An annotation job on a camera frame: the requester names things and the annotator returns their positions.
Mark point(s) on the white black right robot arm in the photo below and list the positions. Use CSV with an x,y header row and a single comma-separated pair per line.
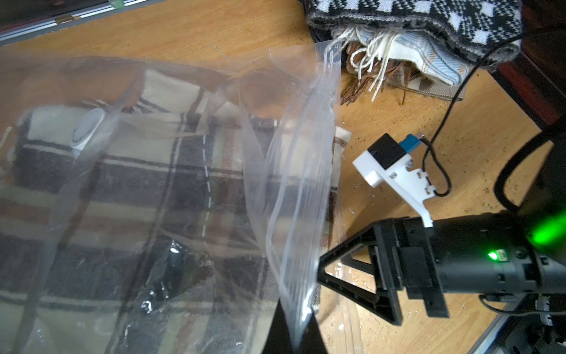
x,y
531,188

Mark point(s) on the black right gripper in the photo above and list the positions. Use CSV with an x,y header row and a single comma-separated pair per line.
x,y
481,254

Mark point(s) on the white vacuum bag valve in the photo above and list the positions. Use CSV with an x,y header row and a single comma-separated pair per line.
x,y
86,128

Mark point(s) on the clear plastic vacuum bag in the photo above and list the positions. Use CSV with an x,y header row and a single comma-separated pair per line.
x,y
177,199

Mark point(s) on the black white checkered scarf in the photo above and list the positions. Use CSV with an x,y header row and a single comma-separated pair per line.
x,y
469,28

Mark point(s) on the cream brown plaid scarf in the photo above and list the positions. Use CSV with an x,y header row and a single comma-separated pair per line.
x,y
132,221

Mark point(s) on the dark brown scarf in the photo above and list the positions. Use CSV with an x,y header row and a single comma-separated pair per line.
x,y
379,73

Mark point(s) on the cream tan striped scarf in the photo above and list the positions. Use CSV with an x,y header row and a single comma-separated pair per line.
x,y
427,87

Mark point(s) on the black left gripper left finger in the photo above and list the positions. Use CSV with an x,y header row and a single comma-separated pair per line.
x,y
177,273

